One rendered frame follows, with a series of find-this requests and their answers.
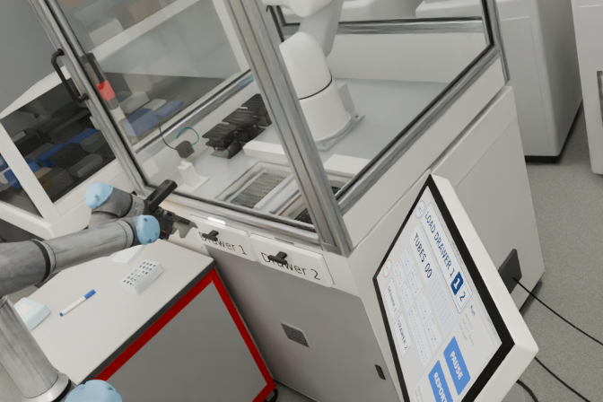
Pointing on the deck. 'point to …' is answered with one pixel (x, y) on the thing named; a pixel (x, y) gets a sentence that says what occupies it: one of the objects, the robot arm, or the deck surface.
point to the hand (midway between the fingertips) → (191, 222)
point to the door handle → (65, 78)
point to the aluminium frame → (479, 90)
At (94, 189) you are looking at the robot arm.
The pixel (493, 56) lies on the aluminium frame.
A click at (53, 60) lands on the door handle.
